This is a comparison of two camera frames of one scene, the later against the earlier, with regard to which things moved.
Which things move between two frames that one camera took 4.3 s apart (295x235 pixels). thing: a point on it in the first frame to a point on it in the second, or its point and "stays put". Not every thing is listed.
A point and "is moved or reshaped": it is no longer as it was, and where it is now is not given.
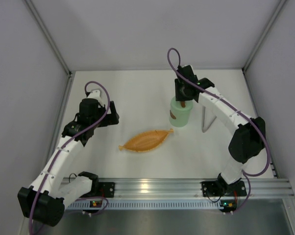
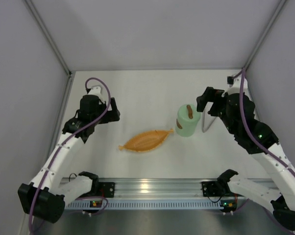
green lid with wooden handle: x=183 y=105 to x=188 y=112
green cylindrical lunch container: x=179 y=118 is moved or reshaped
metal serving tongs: x=208 y=118 stays put
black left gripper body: x=112 y=115 stays put
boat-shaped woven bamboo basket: x=146 y=141 stays put
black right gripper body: x=182 y=97 to x=211 y=103
